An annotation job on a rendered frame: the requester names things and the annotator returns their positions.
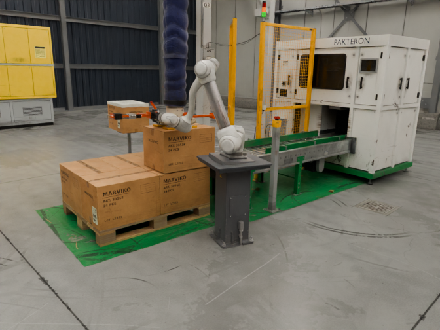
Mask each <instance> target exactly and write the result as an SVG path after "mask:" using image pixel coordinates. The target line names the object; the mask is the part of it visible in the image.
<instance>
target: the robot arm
mask: <svg viewBox="0 0 440 330"><path fill-rule="evenodd" d="M218 68H219V62H218V61H217V60H216V59H215V58H212V59H210V60H200V61H199V62H197V63H196V65H195V67H194V72H195V74H196V78H195V80H194V82H193V84H192V86H191V89H190V91H189V110H188V113H187V114H186V115H185V116H182V117H177V116H176V115H175V114H173V113H160V112H159V109H152V111H150V112H152V113H153V114H155V115H156V118H151V119H152V121H153V122H156V123H157V124H160V123H159V121H160V122H163V123H164V124H167V125H168V126H171V127H173V128H175V129H176V130H179V131H180V132H185V133H187V132H190V131H191V128H192V126H191V119H192V117H193V115H194V108H195V101H196V93H197V91H198V89H199V88H200V87H202V86H203V85H204V88H205V91H206V94H207V97H208V99H209V102H210V105H211V109H212V111H213V114H214V117H215V120H216V122H217V125H218V128H219V130H218V132H217V137H218V140H219V147H220V149H221V150H222V151H223V152H224V153H220V155H222V156H224V157H226V158H228V159H229V160H236V159H247V157H246V155H247V153H243V149H244V142H245V132H244V129H243V128H242V126H237V125H230V122H229V118H228V116H227V112H226V110H225V106H224V105H223V101H222V99H221V95H220V93H219V90H218V87H217V84H216V81H215V80H216V76H215V73H216V71H217V70H218ZM155 111H157V113H156V112H155ZM155 119H157V120H155Z"/></svg>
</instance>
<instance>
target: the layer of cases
mask: <svg viewBox="0 0 440 330"><path fill-rule="evenodd" d="M60 177H61V184H62V198H63V200H64V201H65V202H66V203H67V204H68V205H70V206H71V207H72V208H73V209H74V210H75V211H76V212H77V213H79V214H80V215H81V216H82V217H84V218H85V219H86V220H87V221H88V222H89V223H90V224H91V225H92V226H94V227H95V228H96V229H97V230H99V231H103V230H107V229H111V228H115V227H119V226H122V225H127V224H129V223H134V222H137V221H141V220H144V219H149V218H152V217H156V216H159V215H164V214H167V213H171V212H174V211H179V210H183V209H186V208H191V207H193V206H198V205H201V204H205V203H208V202H210V167H209V166H207V167H203V168H195V169H191V170H183V171H178V172H171V173H166V174H163V173H161V172H159V171H156V170H154V169H152V168H150V167H148V166H145V165H144V154H143V152H138V153H131V154H125V155H115V156H107V157H101V158H92V159H87V160H78V161H73V162H64V163H60Z"/></svg>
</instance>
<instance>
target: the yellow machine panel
mask: <svg viewBox="0 0 440 330"><path fill-rule="evenodd" d="M52 98H56V84H55V77H54V63H53V56H52V43H51V35H50V28H49V27H40V26H25V25H18V24H3V23H0V130H2V129H10V128H25V127H32V126H47V125H54V124H53V122H54V110H53V103H52Z"/></svg>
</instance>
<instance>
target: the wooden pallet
mask: <svg viewBox="0 0 440 330"><path fill-rule="evenodd" d="M63 207H64V213H65V214H66V215H71V214H75V215H76V216H77V226H79V227H80V228H81V229H82V230H86V229H92V230H93V231H94V232H95V233H96V243H97V245H99V247H102V246H106V245H109V244H113V243H116V242H120V241H123V240H127V239H129V238H133V237H136V236H140V235H143V234H147V233H150V232H154V231H156V230H160V229H165V228H167V227H171V226H174V225H178V224H181V223H185V222H187V221H192V220H194V219H198V218H201V217H205V216H208V215H210V202H208V203H205V204H201V205H198V206H193V207H191V208H186V209H183V210H179V211H174V212H171V213H167V214H164V215H159V216H156V217H152V218H149V219H144V220H141V221H137V222H134V223H129V224H127V225H122V226H119V227H115V228H111V229H107V230H103V231H99V230H97V229H96V228H95V227H94V226H92V225H91V224H90V223H89V222H88V221H87V220H86V219H85V218H84V217H82V216H81V215H80V214H79V213H77V212H76V211H75V210H74V209H73V208H72V207H71V206H70V205H68V204H67V203H66V202H65V201H64V200H63ZM191 209H193V214H190V215H186V216H183V217H179V218H176V219H172V220H169V221H167V216H168V215H172V214H175V213H179V212H183V211H187V210H191ZM146 221H149V226H148V227H143V228H140V229H136V230H132V231H130V232H125V233H122V234H118V235H116V233H115V230H117V229H121V228H124V227H129V226H131V225H136V224H138V223H143V222H146Z"/></svg>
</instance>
